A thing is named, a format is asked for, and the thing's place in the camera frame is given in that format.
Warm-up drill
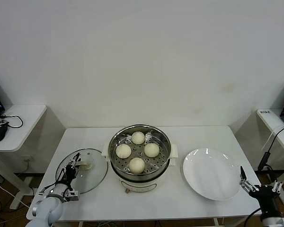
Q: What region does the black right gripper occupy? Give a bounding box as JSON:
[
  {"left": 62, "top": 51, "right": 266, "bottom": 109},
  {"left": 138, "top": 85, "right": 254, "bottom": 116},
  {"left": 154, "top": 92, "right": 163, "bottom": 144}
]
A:
[{"left": 239, "top": 166, "right": 283, "bottom": 213}]

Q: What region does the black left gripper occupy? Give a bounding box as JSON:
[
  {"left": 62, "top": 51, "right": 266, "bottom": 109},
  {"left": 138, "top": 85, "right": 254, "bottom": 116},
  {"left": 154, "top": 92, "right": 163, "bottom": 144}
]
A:
[{"left": 63, "top": 152, "right": 81, "bottom": 184}]

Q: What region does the glass lid with cream handle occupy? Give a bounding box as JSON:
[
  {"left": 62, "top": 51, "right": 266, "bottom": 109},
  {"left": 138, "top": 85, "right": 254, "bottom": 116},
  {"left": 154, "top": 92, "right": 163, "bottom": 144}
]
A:
[{"left": 55, "top": 148, "right": 109, "bottom": 195}]

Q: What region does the white steamed baozi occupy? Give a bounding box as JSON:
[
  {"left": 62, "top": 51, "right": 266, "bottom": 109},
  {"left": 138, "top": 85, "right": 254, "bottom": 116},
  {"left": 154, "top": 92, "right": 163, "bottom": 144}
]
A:
[
  {"left": 115, "top": 143, "right": 132, "bottom": 158},
  {"left": 131, "top": 131, "right": 146, "bottom": 145},
  {"left": 128, "top": 157, "right": 146, "bottom": 174},
  {"left": 143, "top": 143, "right": 160, "bottom": 158}
]

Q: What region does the perforated steel steamer basket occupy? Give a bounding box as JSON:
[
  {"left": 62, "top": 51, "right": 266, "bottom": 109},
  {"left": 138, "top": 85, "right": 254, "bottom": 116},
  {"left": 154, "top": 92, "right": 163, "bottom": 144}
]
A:
[{"left": 108, "top": 124, "right": 171, "bottom": 178}]

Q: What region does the black flat floor bar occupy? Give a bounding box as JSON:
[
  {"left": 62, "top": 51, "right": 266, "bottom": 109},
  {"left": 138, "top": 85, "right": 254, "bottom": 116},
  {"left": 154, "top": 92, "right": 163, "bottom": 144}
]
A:
[
  {"left": 14, "top": 172, "right": 46, "bottom": 177},
  {"left": 255, "top": 169, "right": 284, "bottom": 176}
]

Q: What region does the white round plate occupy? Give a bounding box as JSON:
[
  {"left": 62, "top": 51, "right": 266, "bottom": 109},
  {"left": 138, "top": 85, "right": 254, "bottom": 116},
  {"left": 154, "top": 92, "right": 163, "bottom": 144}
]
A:
[{"left": 182, "top": 148, "right": 242, "bottom": 201}]

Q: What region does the cream electric cooker base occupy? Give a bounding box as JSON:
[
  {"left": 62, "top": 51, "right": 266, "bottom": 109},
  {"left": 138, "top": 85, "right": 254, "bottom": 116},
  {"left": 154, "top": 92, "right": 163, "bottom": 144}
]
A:
[{"left": 101, "top": 143, "right": 179, "bottom": 193}]

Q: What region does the black cable with adapter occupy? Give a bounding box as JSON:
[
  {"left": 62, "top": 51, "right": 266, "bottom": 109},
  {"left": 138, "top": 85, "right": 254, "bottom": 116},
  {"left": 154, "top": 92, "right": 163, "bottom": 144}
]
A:
[{"left": 257, "top": 126, "right": 284, "bottom": 190}]

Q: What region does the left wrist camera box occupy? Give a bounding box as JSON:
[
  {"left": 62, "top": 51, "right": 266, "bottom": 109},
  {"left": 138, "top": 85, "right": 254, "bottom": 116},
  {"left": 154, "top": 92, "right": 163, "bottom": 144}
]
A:
[{"left": 63, "top": 189, "right": 80, "bottom": 201}]

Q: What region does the thin black looped cable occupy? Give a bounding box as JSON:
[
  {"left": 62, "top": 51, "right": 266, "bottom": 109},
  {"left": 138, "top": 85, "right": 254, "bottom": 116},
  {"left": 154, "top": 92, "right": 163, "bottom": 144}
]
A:
[{"left": 1, "top": 115, "right": 24, "bottom": 130}]

